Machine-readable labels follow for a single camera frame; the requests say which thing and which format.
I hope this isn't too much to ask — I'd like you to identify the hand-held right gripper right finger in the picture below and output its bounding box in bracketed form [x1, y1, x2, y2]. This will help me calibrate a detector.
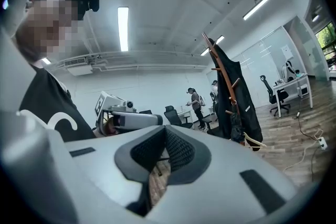
[146, 125, 298, 224]

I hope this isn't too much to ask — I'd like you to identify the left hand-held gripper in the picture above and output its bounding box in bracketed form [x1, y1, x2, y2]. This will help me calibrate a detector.
[94, 91, 164, 132]

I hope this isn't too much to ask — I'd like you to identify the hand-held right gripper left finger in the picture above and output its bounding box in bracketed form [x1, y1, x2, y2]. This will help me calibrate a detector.
[64, 125, 169, 224]

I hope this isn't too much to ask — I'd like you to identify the brown wooden coat rack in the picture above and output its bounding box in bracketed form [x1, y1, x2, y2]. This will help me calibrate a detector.
[201, 31, 246, 146]

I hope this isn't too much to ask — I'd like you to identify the black jacket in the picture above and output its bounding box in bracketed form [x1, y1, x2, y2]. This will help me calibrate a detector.
[208, 38, 264, 152]

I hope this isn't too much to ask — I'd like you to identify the person's left hand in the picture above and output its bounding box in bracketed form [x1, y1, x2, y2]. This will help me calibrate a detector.
[103, 116, 120, 137]

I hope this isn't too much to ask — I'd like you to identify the black office chair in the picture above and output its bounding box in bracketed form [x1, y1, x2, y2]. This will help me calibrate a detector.
[164, 105, 194, 129]
[259, 74, 291, 116]
[202, 115, 224, 137]

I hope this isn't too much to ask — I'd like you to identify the white office desk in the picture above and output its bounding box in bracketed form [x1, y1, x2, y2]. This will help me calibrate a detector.
[272, 73, 313, 118]
[177, 109, 194, 124]

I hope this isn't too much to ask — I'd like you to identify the cream wooden clothes hanger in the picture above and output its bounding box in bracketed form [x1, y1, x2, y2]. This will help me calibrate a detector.
[243, 131, 268, 151]

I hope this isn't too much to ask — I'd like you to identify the white ceiling conduit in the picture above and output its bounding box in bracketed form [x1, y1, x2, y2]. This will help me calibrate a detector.
[52, 51, 208, 71]

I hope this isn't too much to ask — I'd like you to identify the white ceiling air conditioner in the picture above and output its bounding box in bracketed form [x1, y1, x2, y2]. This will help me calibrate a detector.
[64, 56, 94, 77]

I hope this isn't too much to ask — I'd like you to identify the person's black printed shirt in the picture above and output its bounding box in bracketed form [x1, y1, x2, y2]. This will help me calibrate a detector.
[18, 64, 97, 143]

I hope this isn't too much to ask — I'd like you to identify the white power strip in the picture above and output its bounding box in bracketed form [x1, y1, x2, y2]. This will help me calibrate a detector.
[317, 136, 328, 150]

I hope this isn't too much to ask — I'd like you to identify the person's face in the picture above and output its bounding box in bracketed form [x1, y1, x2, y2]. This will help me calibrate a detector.
[15, 0, 87, 63]

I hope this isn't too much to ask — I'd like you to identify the white box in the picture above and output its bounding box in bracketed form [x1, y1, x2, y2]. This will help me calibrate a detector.
[298, 85, 309, 99]

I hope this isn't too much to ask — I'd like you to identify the white and black backpack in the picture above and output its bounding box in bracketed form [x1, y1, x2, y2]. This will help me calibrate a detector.
[281, 60, 297, 82]

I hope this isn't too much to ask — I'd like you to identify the white paper poster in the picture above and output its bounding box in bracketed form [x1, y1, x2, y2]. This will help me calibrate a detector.
[280, 44, 293, 59]

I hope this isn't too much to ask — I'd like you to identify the white power cable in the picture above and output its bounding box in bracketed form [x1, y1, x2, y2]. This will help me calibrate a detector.
[283, 128, 324, 173]

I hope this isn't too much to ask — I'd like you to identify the black power cable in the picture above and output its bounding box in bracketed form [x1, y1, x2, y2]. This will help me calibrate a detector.
[296, 98, 320, 140]

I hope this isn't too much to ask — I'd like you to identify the window with dark frame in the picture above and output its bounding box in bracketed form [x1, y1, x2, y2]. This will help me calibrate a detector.
[314, 22, 336, 61]

